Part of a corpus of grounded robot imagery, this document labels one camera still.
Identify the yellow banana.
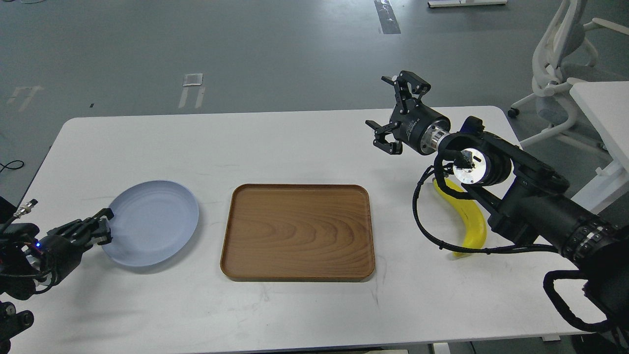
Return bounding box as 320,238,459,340
432,178,487,250

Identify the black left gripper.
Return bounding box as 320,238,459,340
39,208,114,286

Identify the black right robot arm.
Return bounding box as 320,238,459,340
366,70,629,354

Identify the white office chair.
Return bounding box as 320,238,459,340
508,0,629,154

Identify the white side desk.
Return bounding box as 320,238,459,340
570,81,629,213

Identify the light blue plate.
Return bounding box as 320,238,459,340
103,180,200,267

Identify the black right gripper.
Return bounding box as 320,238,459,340
365,70,451,155

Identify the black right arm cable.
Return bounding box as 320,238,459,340
412,162,561,255

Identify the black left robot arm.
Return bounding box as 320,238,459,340
0,199,114,301

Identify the brown wooden tray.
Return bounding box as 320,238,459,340
220,183,376,282

